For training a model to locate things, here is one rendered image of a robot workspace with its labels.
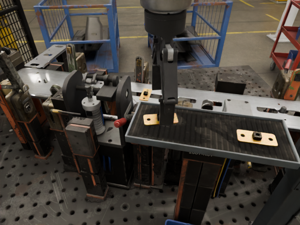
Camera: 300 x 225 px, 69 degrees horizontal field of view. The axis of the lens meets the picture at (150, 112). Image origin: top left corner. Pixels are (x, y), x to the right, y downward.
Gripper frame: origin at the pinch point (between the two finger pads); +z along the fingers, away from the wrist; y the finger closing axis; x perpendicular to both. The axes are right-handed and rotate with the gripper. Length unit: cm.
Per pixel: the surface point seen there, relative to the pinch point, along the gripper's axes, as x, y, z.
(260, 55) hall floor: -207, 269, 122
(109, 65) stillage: 32, 227, 106
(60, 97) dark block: 29.3, 18.2, 9.8
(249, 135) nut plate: -19.3, -8.1, 5.3
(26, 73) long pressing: 57, 58, 22
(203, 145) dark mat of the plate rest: -8.1, -9.7, 5.6
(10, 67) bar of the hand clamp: 48, 33, 6
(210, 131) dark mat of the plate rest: -10.9, -5.6, 5.6
